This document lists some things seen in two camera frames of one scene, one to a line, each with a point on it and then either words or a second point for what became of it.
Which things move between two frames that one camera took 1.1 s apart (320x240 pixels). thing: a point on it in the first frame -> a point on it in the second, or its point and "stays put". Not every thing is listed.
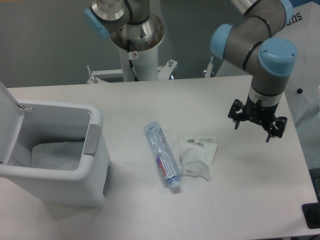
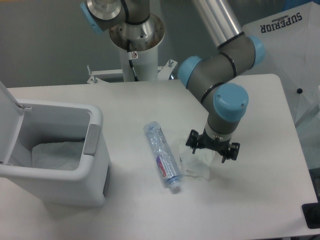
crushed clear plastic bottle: x=163 y=155 stays put
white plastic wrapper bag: x=196 y=153 stays put
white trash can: x=49 y=122 stays put
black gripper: x=262 y=114 -> x=222 y=147
